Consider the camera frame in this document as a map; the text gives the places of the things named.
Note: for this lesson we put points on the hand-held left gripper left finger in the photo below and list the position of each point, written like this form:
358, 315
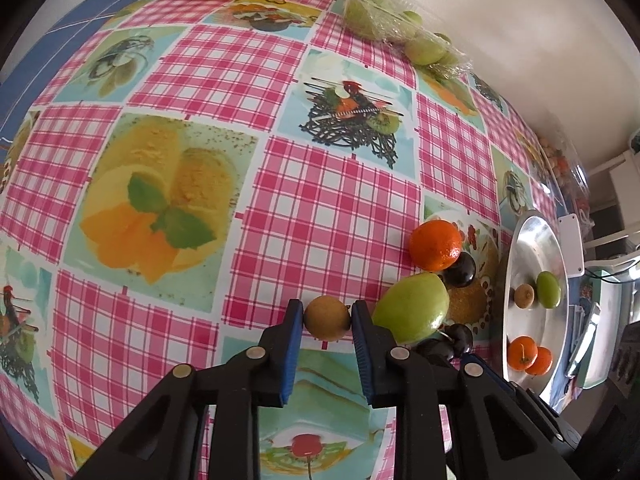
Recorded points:
292, 355

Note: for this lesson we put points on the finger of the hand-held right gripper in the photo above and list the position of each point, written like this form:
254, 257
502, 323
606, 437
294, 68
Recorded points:
525, 400

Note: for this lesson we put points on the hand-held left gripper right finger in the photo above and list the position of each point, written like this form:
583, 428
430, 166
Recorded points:
362, 360

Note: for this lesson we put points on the orange tangerine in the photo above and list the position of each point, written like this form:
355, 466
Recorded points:
542, 361
436, 245
522, 353

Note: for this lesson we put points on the brown kiwi fruit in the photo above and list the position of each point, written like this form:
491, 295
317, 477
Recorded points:
525, 295
327, 317

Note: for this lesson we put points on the large green jujube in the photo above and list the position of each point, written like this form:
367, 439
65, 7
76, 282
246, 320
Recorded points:
411, 307

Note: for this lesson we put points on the small green jujube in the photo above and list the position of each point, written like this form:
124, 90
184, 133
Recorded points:
548, 289

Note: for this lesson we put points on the large steel plate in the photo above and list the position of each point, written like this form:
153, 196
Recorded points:
535, 250

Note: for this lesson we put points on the silver flat device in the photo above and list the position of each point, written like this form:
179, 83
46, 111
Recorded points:
582, 340

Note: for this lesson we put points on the white plastic device box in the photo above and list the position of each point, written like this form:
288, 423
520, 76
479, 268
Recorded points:
571, 245

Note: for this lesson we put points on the pink checked printed tablecloth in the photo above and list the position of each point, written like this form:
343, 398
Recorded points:
300, 185

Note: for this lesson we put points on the clear plastic lidded box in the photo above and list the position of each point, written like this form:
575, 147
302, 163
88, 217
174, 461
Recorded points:
562, 167

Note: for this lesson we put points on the pile of small brown longans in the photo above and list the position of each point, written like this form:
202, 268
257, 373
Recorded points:
552, 160

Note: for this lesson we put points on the pile of green jujubes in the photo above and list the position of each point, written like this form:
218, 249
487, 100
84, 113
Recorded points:
425, 49

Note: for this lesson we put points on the clear plastic wrapped tray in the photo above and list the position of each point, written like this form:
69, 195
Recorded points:
390, 22

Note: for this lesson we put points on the blue checked tablecloth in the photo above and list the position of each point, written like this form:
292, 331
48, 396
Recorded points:
75, 25

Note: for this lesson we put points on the white wooden frame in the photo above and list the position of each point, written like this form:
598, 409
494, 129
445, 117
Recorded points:
615, 200

